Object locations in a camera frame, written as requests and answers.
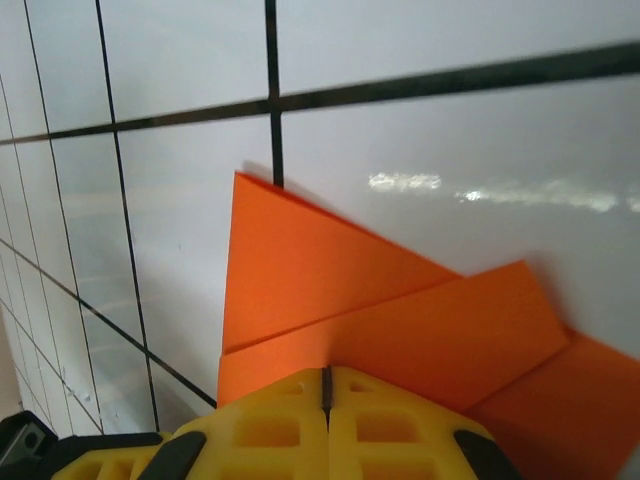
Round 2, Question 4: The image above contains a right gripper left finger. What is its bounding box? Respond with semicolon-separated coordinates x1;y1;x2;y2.
144;367;330;480

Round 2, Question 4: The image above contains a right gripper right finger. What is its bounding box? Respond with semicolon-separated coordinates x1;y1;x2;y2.
327;367;521;480

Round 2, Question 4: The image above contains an orange paper sheet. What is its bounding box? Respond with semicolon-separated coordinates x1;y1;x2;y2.
217;169;640;480

